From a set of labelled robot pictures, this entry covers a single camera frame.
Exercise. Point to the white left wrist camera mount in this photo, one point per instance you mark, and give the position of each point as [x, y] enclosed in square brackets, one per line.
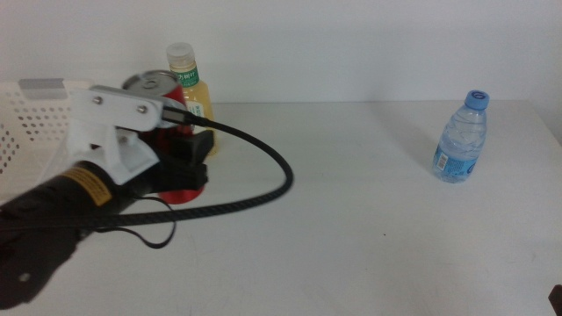
[118, 109]

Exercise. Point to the yellow tea bottle green label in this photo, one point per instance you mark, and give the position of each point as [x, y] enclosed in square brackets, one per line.
[195, 94]

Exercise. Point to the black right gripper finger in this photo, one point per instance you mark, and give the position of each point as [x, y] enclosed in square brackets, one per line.
[556, 303]

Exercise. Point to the red cola can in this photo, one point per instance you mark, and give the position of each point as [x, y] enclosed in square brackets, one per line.
[151, 83]

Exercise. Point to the white perforated plastic basket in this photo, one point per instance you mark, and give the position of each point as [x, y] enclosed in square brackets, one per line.
[26, 114]

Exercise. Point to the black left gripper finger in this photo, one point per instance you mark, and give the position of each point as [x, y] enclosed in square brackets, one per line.
[197, 147]

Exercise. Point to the clear water bottle blue cap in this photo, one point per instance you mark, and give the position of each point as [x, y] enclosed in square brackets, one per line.
[461, 140]

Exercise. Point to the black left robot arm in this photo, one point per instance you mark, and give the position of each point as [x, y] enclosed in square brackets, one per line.
[26, 254]

